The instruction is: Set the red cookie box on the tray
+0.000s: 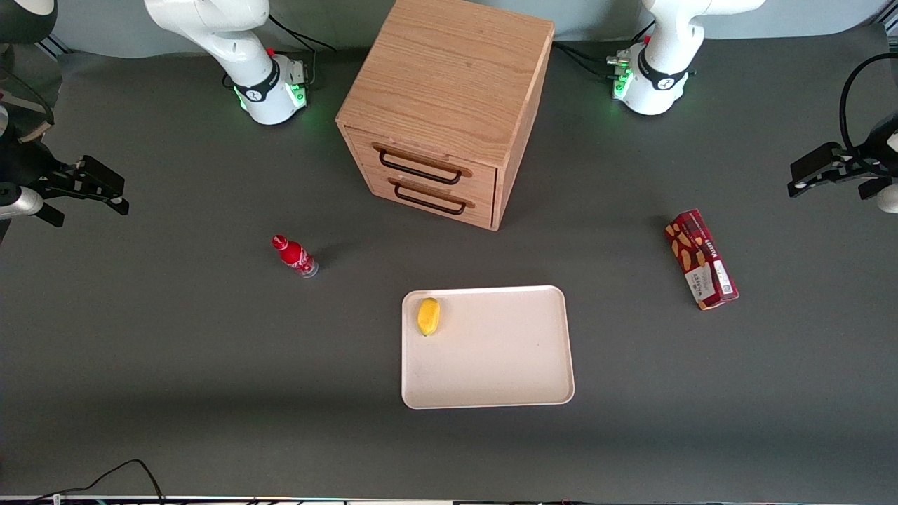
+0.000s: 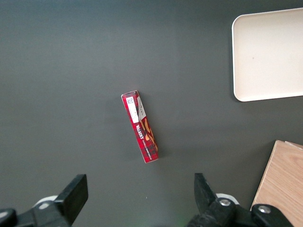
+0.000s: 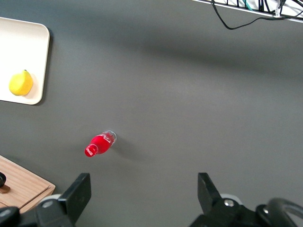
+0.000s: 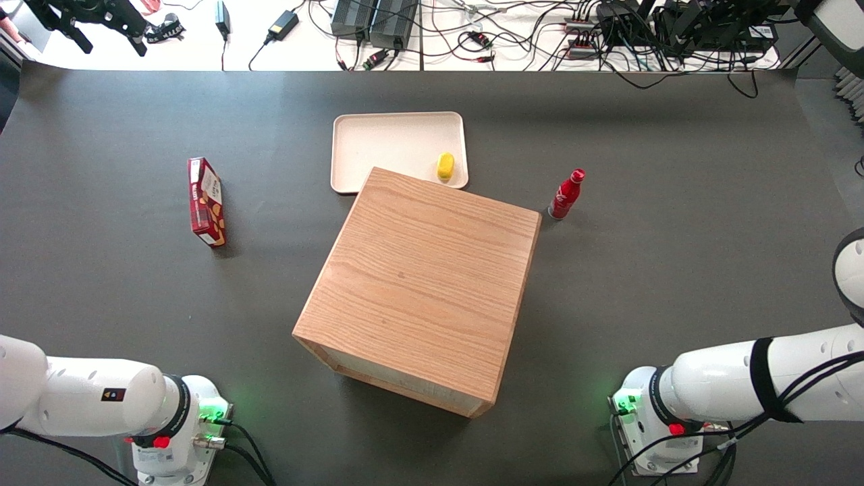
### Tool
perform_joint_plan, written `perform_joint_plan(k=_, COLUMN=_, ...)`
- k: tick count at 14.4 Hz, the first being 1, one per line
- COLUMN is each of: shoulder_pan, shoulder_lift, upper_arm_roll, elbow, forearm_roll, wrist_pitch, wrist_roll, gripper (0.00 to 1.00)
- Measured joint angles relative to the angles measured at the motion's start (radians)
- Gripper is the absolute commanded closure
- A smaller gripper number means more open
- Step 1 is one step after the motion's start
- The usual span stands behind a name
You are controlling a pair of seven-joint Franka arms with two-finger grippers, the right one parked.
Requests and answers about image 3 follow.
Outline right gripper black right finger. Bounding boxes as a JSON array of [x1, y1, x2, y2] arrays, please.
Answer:
[[197, 172, 222, 216]]

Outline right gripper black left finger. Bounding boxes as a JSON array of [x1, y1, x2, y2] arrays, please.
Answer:
[[58, 172, 92, 225]]

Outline cream rectangular plastic tray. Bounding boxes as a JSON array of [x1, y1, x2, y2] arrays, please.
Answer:
[[0, 17, 51, 105]]

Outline wooden two-drawer cabinet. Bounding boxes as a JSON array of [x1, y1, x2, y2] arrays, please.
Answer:
[[0, 155, 56, 215]]

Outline red cola bottle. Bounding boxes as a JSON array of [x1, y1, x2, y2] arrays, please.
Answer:
[[84, 130, 117, 158]]

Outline yellow lemon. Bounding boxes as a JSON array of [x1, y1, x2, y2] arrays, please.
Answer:
[[9, 69, 34, 96]]

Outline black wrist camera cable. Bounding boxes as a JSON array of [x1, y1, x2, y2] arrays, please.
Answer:
[[257, 198, 303, 227]]

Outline black metal drawer handle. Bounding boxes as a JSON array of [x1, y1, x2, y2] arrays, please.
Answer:
[[0, 172, 11, 194]]

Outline long black loose cable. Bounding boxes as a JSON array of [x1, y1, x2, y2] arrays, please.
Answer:
[[211, 0, 288, 30]]

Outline white table edge rail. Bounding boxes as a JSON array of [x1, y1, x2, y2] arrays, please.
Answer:
[[191, 0, 303, 23]]

